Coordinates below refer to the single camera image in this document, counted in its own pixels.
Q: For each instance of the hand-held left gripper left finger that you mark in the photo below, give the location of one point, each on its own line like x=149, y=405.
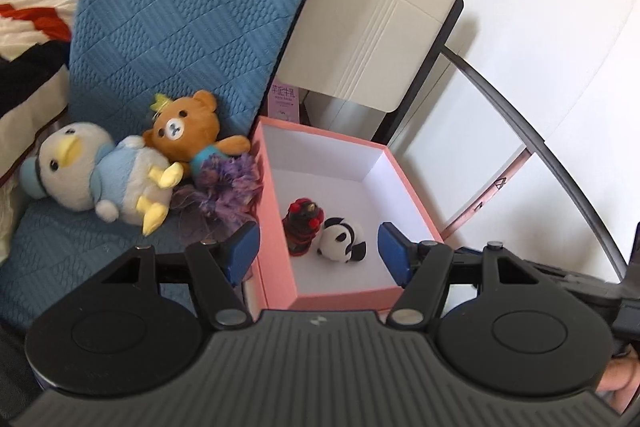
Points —
x=245, y=252

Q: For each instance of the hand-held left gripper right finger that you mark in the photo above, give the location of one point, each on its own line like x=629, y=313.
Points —
x=392, y=257

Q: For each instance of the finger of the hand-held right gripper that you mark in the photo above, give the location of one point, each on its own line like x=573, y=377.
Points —
x=550, y=269

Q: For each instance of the pink cardboard box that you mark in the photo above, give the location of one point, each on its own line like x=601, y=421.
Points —
x=272, y=207

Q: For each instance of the purple fluffy plush toy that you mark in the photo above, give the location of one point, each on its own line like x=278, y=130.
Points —
x=225, y=187

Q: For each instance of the brown teddy bear plush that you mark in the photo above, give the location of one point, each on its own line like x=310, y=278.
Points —
x=175, y=132

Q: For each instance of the person's right hand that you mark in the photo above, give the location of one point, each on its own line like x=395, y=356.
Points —
x=620, y=379

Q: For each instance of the small panda plush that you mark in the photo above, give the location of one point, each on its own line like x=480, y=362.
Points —
x=340, y=239

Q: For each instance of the red black knitted toy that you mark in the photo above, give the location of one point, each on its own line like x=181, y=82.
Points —
x=300, y=232

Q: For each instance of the pink edge strip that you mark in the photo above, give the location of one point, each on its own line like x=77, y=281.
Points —
x=487, y=192

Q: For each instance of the small pink carton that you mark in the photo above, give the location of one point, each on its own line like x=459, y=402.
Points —
x=283, y=102

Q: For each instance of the white blue penguin plush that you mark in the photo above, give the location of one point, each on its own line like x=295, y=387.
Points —
x=85, y=167

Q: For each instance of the printed blanket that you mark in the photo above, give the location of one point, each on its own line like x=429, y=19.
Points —
x=30, y=32

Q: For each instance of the beige chair black frame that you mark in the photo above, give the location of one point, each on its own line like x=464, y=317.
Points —
x=360, y=32

